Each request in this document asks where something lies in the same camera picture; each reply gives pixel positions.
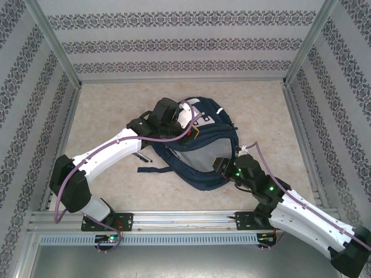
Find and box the aluminium mounting rail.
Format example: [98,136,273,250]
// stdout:
[27,210,340,232]

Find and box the right controller board with LED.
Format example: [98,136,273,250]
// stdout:
[257,233,276,244]

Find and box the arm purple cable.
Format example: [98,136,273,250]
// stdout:
[54,100,202,253]
[243,141,371,250]

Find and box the left aluminium corner post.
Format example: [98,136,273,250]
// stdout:
[24,0,83,87]

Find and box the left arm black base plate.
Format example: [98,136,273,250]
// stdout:
[81,213,134,232]

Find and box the aluminium corner post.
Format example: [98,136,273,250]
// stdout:
[24,0,83,87]
[282,0,339,87]

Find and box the grey metal sheet panel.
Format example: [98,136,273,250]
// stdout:
[28,244,348,278]

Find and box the controller board with led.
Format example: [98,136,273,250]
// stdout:
[257,233,276,244]
[94,233,123,244]

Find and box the aluminium side rail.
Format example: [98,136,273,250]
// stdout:
[39,86,83,211]
[282,86,330,210]

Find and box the right aluminium corner post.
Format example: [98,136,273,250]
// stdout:
[282,0,339,87]

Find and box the right aluminium side rail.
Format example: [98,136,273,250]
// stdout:
[282,86,330,210]

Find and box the navy blue student backpack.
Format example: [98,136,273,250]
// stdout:
[137,97,240,192]

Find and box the grey slotted cable duct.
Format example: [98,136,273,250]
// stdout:
[38,233,259,246]

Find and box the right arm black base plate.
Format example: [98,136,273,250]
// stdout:
[235,211,279,232]

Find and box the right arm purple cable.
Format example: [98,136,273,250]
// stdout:
[243,141,371,250]

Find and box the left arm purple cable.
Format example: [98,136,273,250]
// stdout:
[54,100,202,253]

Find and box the left aluminium side rail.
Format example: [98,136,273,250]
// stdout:
[39,86,83,211]

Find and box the aluminium rear frame rail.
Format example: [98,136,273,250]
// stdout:
[78,76,288,85]

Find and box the left controller board with LED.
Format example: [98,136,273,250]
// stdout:
[94,233,123,244]

